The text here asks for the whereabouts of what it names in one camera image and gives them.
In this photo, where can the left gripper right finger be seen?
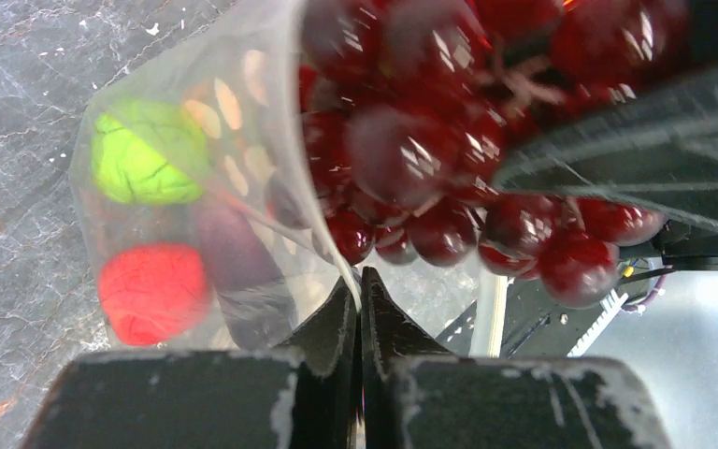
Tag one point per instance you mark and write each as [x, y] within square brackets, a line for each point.
[418, 394]

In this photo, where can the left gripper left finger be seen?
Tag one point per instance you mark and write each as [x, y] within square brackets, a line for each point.
[298, 394]

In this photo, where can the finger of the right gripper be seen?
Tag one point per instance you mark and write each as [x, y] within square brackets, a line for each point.
[659, 152]

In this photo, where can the red apple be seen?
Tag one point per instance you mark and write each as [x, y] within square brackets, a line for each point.
[153, 292]

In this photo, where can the clear dotted zip bag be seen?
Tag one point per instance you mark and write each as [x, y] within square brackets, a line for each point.
[238, 80]

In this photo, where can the dark red grape bunch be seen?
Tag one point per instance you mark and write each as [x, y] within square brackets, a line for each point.
[409, 108]

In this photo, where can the green apple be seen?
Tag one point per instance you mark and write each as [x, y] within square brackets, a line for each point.
[130, 150]

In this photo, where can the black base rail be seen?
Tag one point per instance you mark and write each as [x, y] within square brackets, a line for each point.
[535, 326]

